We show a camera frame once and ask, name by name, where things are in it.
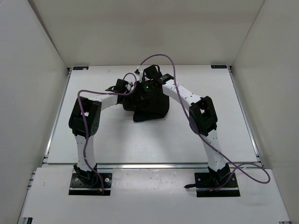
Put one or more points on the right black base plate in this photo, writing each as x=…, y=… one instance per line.
x=206, y=186

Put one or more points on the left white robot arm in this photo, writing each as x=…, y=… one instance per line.
x=85, y=120

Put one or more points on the left table label sticker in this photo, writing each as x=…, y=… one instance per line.
x=80, y=68

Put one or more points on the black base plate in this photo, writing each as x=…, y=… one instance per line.
x=206, y=186
x=79, y=188

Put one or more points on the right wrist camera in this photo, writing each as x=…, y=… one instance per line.
x=140, y=73

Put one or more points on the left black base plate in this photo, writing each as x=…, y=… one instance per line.
x=79, y=188

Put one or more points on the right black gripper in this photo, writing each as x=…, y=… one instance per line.
x=143, y=82

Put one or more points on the right table label sticker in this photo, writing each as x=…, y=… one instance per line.
x=218, y=66

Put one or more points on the black pleated skirt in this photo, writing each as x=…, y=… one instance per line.
x=148, y=102

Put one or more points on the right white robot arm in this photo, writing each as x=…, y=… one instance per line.
x=201, y=116

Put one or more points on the table label sticker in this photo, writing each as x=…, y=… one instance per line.
x=80, y=68
x=218, y=66

